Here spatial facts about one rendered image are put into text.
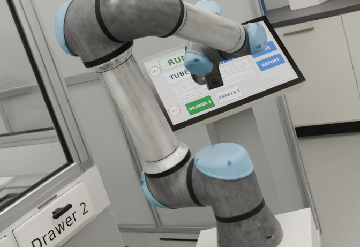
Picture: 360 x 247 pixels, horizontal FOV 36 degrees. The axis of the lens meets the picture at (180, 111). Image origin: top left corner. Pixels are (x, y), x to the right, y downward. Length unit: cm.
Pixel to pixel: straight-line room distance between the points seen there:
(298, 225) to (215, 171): 25
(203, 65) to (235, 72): 56
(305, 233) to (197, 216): 202
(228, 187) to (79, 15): 46
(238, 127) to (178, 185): 83
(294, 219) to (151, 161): 36
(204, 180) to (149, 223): 231
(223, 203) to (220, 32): 38
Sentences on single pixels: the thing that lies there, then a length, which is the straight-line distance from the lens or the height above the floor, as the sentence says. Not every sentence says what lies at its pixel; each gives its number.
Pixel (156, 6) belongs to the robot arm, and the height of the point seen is 140.
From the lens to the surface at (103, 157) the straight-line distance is 347.
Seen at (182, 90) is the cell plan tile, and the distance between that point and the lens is 192.
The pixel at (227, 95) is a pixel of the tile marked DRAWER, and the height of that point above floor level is 100.
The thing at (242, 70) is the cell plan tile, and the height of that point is 105.
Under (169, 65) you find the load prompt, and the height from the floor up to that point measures 115.
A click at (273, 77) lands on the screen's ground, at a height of 100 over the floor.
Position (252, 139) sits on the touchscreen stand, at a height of 79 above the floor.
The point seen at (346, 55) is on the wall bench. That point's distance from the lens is 390.
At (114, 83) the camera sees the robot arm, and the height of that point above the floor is 128.
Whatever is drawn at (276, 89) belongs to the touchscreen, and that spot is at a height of 97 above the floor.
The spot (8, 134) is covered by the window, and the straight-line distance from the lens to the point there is 164.
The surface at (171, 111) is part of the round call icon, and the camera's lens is 188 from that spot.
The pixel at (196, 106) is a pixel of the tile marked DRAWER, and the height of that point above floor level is 100.
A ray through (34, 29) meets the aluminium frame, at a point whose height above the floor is 141.
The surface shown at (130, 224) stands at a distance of 360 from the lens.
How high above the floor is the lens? 146
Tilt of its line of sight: 14 degrees down
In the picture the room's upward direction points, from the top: 18 degrees counter-clockwise
